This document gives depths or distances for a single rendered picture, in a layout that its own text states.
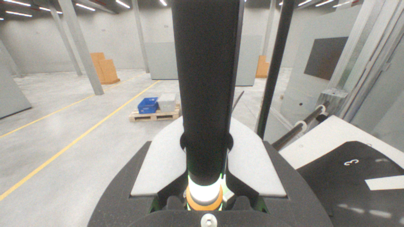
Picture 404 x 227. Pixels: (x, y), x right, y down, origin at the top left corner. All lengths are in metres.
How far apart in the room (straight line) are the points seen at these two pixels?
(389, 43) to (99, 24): 15.36
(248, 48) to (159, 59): 4.52
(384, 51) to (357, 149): 0.61
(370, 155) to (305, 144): 0.29
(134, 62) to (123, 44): 1.71
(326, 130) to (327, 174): 0.31
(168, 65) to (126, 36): 7.36
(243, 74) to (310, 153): 5.47
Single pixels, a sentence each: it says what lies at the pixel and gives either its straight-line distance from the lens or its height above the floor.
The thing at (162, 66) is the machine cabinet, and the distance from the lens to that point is 7.49.
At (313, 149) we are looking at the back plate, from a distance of 0.54.
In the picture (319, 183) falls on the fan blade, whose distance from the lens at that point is 0.25.
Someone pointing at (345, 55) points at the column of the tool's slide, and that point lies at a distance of 0.74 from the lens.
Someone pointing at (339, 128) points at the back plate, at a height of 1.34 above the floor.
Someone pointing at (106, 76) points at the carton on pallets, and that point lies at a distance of 8.34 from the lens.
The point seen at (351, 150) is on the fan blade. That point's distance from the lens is 0.30.
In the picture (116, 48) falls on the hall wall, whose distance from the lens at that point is 14.60.
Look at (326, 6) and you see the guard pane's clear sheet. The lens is 1.16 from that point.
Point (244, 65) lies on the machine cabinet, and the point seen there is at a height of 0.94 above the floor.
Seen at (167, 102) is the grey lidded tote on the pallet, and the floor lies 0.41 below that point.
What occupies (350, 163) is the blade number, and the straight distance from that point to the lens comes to 0.28.
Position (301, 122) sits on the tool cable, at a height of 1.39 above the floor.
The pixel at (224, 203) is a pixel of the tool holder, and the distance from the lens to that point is 0.21.
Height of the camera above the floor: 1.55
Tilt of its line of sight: 28 degrees down
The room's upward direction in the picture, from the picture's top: 1 degrees counter-clockwise
